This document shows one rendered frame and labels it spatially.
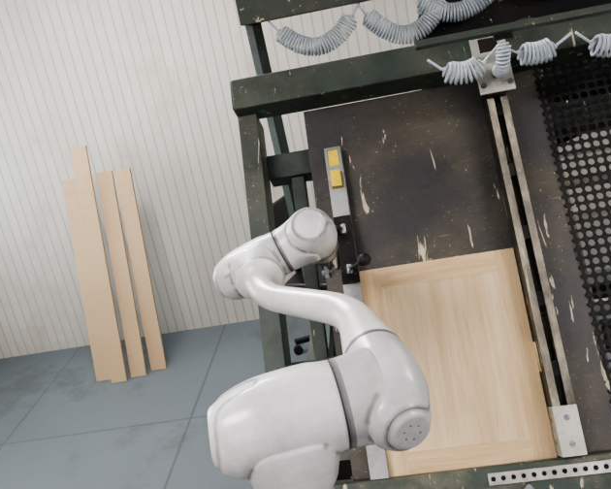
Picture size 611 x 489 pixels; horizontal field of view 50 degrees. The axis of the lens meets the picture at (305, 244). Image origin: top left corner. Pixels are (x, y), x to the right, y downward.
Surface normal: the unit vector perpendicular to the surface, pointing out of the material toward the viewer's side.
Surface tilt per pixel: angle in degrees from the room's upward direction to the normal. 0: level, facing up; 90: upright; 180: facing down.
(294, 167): 57
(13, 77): 90
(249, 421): 49
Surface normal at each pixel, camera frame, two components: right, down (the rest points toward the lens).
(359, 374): 0.00, -0.78
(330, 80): -0.15, -0.23
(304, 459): 0.19, 0.26
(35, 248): -0.04, 0.32
